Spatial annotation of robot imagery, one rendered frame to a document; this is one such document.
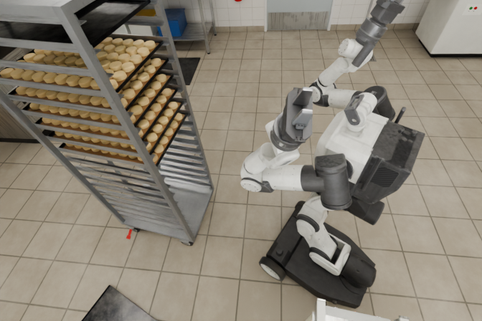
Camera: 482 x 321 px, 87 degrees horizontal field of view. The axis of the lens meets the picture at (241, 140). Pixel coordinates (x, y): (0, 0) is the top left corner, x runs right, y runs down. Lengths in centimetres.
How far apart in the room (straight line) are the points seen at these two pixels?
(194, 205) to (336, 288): 117
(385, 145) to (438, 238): 168
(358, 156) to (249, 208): 152
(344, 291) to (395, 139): 123
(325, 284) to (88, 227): 196
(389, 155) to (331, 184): 22
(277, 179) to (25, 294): 223
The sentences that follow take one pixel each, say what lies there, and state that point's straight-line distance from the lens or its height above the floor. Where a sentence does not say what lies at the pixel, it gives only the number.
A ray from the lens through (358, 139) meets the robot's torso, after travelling 95.
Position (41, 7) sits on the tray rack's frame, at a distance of 93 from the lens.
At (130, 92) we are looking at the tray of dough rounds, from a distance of 117.
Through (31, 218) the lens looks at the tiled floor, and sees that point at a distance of 305.
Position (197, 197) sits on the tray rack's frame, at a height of 15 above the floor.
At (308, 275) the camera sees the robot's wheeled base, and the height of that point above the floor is 17.
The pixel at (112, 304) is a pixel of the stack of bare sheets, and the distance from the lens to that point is 230.
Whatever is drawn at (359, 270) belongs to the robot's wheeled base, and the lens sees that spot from 185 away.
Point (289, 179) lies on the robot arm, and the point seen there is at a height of 132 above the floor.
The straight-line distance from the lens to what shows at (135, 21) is 135.
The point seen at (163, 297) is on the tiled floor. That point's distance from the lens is 219.
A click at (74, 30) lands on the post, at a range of 90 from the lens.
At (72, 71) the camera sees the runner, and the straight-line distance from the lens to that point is 108.
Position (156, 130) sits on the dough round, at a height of 115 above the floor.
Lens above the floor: 205
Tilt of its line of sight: 48 degrees down
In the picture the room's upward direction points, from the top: 6 degrees counter-clockwise
